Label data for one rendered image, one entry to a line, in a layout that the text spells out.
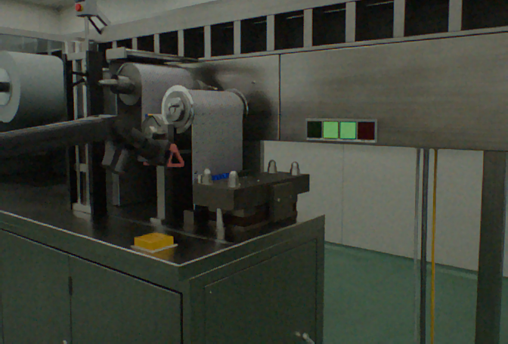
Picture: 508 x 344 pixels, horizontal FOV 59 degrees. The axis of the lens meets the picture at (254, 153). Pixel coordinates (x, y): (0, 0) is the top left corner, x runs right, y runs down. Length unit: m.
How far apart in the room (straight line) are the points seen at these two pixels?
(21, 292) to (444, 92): 1.52
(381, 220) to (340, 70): 2.67
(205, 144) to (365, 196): 2.75
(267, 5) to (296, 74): 0.27
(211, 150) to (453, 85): 0.73
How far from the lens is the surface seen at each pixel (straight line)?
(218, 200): 1.28
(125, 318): 1.32
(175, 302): 1.14
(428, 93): 1.35
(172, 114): 1.42
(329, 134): 1.46
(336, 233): 4.22
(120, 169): 1.19
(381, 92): 1.39
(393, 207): 3.94
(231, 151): 1.52
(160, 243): 1.17
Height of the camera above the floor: 1.24
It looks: 5 degrees down
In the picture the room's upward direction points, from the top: straight up
